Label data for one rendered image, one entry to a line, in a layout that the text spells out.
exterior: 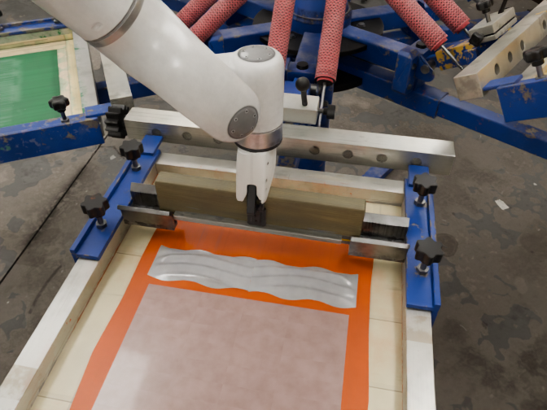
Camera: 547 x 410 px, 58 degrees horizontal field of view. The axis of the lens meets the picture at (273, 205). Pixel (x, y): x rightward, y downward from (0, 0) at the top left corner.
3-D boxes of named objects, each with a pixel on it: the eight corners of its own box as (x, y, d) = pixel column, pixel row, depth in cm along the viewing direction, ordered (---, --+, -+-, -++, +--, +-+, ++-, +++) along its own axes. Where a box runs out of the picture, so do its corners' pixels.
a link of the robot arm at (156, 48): (67, 23, 53) (190, 116, 70) (114, 72, 45) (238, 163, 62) (116, -39, 52) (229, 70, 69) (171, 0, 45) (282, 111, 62)
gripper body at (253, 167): (241, 108, 77) (243, 163, 85) (225, 146, 70) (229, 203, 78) (287, 114, 76) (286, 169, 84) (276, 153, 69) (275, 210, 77)
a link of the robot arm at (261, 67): (194, 88, 58) (159, 56, 63) (202, 159, 65) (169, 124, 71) (296, 54, 64) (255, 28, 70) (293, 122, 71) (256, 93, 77)
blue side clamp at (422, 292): (431, 330, 78) (441, 305, 74) (399, 325, 79) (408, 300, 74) (424, 203, 100) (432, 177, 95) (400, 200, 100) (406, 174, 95)
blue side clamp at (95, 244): (107, 279, 86) (96, 253, 81) (80, 275, 86) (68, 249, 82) (164, 171, 107) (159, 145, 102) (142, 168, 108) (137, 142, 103)
